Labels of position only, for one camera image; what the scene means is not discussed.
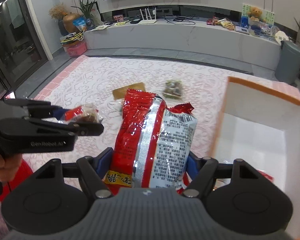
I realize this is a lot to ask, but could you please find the grey round trash bin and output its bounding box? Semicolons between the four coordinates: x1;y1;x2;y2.
275;40;300;85

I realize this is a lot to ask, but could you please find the brown teddy bear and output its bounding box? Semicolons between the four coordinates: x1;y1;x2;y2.
248;7;262;21

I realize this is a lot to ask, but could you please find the golden brown vase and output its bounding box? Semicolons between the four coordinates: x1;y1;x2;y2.
63;13;80;33

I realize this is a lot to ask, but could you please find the gold-topped cracker snack bag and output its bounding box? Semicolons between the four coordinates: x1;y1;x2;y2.
112;82;146;100

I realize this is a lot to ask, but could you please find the person left hand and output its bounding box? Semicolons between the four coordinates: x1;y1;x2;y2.
0;154;23;183

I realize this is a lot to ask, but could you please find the small green mixed snack packet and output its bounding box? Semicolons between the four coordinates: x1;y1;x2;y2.
162;80;183;99

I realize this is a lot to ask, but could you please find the large red snack bag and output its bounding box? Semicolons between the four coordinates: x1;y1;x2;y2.
104;90;198;194

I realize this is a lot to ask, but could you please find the clear pastry pack red label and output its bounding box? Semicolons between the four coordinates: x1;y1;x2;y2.
55;103;103;124

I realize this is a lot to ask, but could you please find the orange white storage box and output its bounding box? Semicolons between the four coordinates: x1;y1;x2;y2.
209;77;300;239

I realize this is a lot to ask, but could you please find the potted green plant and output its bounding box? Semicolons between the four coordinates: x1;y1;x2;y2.
72;0;97;29

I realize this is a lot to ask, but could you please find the white lace tablecloth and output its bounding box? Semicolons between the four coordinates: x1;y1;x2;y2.
22;54;300;196

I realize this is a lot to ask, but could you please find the white wifi router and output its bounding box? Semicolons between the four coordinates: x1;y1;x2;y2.
138;8;157;25

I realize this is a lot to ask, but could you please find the long grey TV cabinet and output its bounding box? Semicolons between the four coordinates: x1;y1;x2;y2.
84;19;281;70

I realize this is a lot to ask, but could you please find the pink storage basket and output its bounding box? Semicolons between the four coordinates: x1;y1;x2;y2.
63;40;87;57

